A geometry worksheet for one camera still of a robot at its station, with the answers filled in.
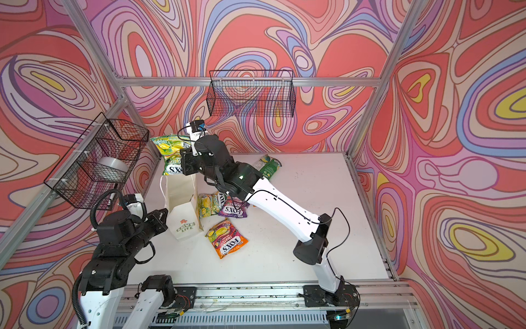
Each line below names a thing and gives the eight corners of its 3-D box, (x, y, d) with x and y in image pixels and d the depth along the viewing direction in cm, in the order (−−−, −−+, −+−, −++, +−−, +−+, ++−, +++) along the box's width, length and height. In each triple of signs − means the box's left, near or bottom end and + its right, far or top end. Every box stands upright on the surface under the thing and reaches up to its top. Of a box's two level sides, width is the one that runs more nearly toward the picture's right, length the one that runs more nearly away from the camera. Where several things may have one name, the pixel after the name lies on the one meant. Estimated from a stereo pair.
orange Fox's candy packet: (222, 262, 83) (221, 259, 80) (205, 237, 90) (204, 233, 87) (247, 242, 88) (247, 239, 86) (230, 220, 95) (229, 216, 92)
